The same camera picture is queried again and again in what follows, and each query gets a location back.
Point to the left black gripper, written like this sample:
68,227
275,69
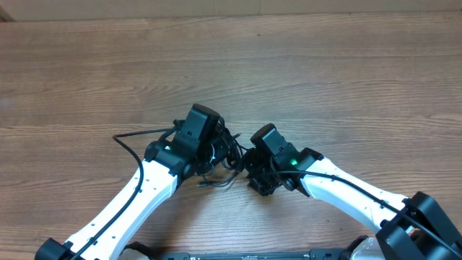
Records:
222,145

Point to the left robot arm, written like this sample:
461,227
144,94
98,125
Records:
192,147

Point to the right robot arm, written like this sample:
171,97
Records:
404,227

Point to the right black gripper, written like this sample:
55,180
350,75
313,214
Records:
251,162

